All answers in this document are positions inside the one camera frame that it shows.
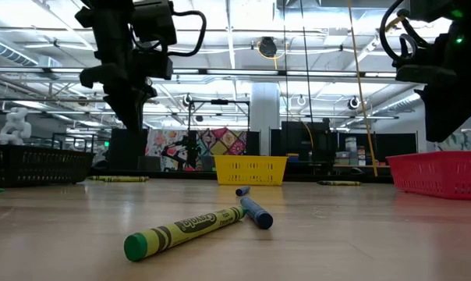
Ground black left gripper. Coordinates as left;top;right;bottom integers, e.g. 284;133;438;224
79;64;157;132

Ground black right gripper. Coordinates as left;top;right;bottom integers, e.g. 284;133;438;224
395;64;471;143

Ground teal patterned panel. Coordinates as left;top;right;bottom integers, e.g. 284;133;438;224
434;130;471;152

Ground black cabinet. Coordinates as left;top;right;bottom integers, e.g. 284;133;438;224
109;127;149;171

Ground red plastic basket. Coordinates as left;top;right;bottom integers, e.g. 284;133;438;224
386;150;471;201

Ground black partition panel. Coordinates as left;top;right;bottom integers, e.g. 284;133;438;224
270;120;338;175
336;131;419;165

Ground far left yellow crayon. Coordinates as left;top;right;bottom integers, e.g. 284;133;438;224
102;176;151;183

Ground black metal gantry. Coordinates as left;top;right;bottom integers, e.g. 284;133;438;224
186;98;252;132

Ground long ceiling light strip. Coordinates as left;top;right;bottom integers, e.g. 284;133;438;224
0;66;400;79

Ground stacked storage boxes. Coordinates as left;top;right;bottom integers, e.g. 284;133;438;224
335;136;367;166

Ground black plastic basket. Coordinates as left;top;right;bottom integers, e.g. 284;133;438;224
0;143;94;188

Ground white knot-shaped sculpture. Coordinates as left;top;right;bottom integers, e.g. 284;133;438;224
0;106;33;146

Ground white building column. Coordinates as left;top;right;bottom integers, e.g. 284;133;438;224
250;81;282;156

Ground yellow plastic basket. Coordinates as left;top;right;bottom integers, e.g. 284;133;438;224
214;154;289;187

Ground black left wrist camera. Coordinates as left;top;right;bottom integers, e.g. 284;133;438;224
133;47;175;81

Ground silver ribbed air duct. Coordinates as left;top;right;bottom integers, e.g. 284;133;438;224
0;34;40;68
370;92;422;116

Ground black metal table frame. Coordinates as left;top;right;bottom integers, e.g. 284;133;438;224
87;168;395;184

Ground yellow power cable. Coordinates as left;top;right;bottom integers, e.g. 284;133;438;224
347;0;379;178

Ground black left wrist camera cable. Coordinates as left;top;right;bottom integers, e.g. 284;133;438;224
167;9;208;59

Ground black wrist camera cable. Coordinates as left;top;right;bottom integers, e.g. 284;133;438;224
167;9;208;59
378;0;434;64

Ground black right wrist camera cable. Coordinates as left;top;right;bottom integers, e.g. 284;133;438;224
378;0;434;64

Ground yellow cable tag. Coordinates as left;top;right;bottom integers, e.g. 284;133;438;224
384;14;406;34

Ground black hanging cable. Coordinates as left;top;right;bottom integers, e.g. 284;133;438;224
282;0;289;126

